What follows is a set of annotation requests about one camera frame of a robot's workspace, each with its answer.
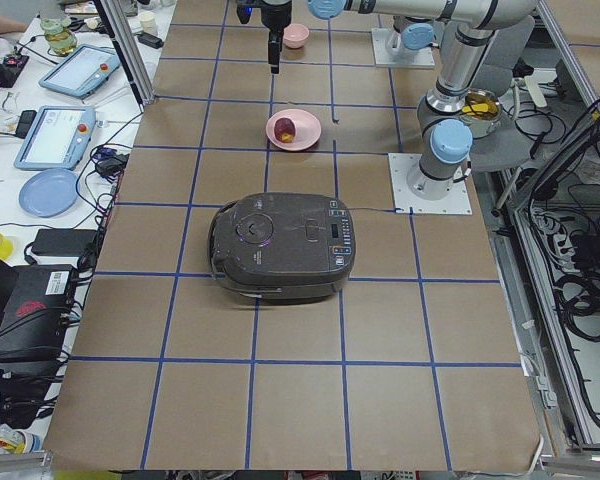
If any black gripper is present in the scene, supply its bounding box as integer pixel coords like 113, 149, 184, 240
260, 0, 292, 75

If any red apple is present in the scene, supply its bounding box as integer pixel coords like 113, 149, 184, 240
274, 117, 296, 143

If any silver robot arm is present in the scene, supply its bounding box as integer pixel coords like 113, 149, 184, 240
307, 0, 537, 181
386, 16, 435, 56

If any pink bowl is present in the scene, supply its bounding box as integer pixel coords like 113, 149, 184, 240
283, 23, 310, 49

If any pink plate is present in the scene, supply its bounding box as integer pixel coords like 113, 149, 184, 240
265, 108, 322, 151

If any metal bowl with yellow objects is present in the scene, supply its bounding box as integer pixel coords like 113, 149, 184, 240
459, 90, 501, 139

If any blue plate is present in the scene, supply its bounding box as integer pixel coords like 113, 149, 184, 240
18, 168, 78, 218

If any white paper cup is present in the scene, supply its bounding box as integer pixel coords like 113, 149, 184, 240
138, 11, 158, 36

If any far blue teach pendant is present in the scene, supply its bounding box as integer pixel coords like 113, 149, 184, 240
38, 45, 121, 99

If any blue teach pendant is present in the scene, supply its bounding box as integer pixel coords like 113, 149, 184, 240
38, 45, 121, 99
14, 106, 96, 171

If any green glass jar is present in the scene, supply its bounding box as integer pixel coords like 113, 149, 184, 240
40, 18, 77, 56

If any dark grey rice cooker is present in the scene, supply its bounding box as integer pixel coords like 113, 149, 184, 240
207, 192, 356, 301

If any near blue teach pendant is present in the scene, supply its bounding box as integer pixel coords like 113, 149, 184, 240
14, 106, 96, 171

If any black power adapter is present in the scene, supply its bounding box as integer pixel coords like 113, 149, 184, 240
31, 229, 96, 257

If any black computer box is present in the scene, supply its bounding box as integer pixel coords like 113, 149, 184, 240
0, 264, 79, 363

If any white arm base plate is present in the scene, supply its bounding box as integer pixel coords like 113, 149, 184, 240
388, 153, 472, 215
371, 28, 435, 70

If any aluminium frame post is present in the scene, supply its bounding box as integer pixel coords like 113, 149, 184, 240
94, 0, 155, 106

